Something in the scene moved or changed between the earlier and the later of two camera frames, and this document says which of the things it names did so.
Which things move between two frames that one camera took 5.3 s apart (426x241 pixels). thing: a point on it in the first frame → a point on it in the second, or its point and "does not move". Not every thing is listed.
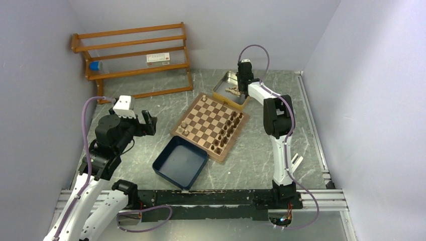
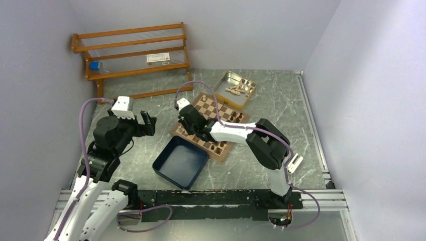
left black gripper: [148, 127] does not move
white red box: [158, 59] does not move
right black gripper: [238, 79] → [183, 123]
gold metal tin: [228, 80] does not move
